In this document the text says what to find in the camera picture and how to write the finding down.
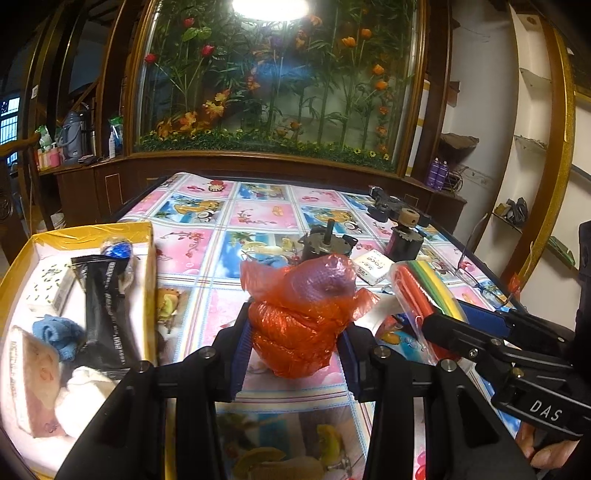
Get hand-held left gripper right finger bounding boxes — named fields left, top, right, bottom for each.
left=339, top=323, right=536, bottom=480

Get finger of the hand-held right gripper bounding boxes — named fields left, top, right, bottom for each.
left=462, top=305, right=575, bottom=357
left=421, top=313, right=525, bottom=377

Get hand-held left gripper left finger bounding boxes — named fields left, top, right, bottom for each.
left=54, top=320, right=254, bottom=480

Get coloured cloth pack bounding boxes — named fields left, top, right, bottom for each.
left=388, top=259, right=468, bottom=365

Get orange and blue pack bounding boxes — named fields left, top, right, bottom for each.
left=376, top=313, right=432, bottom=354

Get orange plastic bag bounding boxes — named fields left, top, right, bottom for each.
left=240, top=253, right=382, bottom=379

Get yellow cardboard box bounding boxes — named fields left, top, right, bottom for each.
left=0, top=220, right=160, bottom=478

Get black foil packet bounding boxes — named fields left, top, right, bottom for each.
left=71, top=254, right=141, bottom=370

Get white cloth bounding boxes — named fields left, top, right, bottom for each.
left=55, top=364, right=123, bottom=439

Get blue white plastic-wrapped bundle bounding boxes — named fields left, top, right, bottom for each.
left=102, top=235, right=137, bottom=282

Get blue towel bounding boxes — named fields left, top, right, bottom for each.
left=31, top=314, right=88, bottom=363

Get pink tissue pack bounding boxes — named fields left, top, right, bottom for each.
left=7, top=325, right=68, bottom=439

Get white tissue pack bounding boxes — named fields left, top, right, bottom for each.
left=25, top=263, right=65, bottom=315

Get person's right hand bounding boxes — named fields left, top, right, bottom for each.
left=515, top=418, right=585, bottom=472

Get eyeglasses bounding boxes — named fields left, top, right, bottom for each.
left=455, top=215, right=520, bottom=308

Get black motor with wooden wheel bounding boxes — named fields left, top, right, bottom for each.
left=385, top=208, right=432, bottom=264

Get small white box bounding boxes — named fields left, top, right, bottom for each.
left=352, top=249, right=394, bottom=286

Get dark crumpled object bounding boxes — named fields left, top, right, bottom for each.
left=494, top=198, right=529, bottom=232

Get black plastic gadget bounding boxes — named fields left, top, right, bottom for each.
left=367, top=185, right=423, bottom=222

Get brown wood piece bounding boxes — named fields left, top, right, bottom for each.
left=441, top=133, right=478, bottom=160

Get gold framed shelf unit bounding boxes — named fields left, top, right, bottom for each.
left=489, top=0, right=591, bottom=287

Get wooden display cabinet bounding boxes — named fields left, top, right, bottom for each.
left=32, top=0, right=467, bottom=232

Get white bucket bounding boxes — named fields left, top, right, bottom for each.
left=34, top=212, right=65, bottom=234

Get white spray bottle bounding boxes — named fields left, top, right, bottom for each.
left=107, top=116, right=124, bottom=160

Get flower display glass panel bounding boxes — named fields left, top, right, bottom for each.
left=134, top=0, right=428, bottom=174

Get pink container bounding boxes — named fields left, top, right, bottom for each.
left=38, top=143, right=63, bottom=171

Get blue grey thermos jug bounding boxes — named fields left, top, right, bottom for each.
left=58, top=104, right=93, bottom=164

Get carved wooden chair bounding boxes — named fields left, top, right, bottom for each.
left=0, top=131, right=42, bottom=268

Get barred window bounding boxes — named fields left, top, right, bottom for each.
left=0, top=95, right=21, bottom=144

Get wire bundle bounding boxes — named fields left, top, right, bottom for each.
left=445, top=166, right=467, bottom=192

